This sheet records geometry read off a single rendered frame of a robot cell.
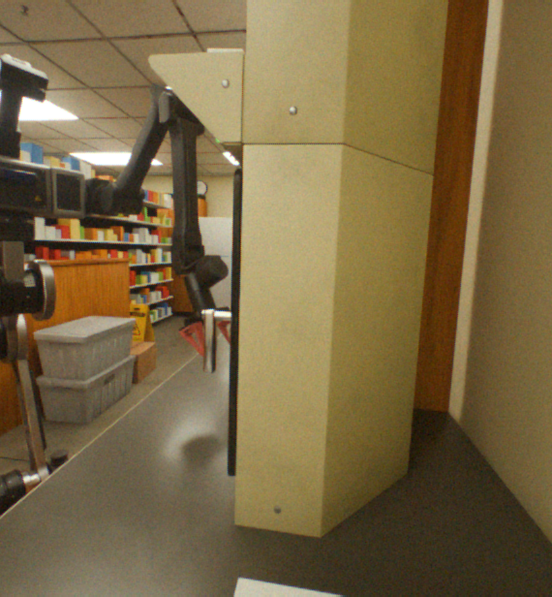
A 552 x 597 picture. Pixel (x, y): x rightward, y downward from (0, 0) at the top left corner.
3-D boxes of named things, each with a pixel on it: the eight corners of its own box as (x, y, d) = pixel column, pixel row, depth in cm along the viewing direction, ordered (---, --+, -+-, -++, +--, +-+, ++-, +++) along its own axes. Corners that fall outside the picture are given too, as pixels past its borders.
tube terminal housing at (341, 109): (385, 415, 69) (414, 38, 61) (440, 557, 37) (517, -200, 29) (273, 404, 72) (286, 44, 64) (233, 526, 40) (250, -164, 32)
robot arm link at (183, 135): (192, 111, 86) (156, 96, 77) (205, 106, 83) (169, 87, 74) (198, 268, 89) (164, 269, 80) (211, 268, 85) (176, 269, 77)
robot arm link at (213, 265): (197, 256, 88) (169, 255, 81) (221, 235, 81) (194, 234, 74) (210, 295, 85) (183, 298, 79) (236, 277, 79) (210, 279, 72)
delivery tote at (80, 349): (138, 355, 275) (137, 318, 271) (86, 383, 215) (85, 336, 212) (94, 351, 280) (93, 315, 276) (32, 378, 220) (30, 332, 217)
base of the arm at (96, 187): (116, 216, 113) (115, 182, 112) (127, 215, 108) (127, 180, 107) (90, 213, 106) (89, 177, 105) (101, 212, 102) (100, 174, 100)
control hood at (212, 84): (280, 195, 67) (282, 146, 66) (242, 143, 35) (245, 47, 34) (229, 194, 68) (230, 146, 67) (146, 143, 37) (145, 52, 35)
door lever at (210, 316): (236, 378, 42) (241, 371, 45) (238, 309, 41) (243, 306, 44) (199, 375, 43) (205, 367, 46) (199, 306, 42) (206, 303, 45)
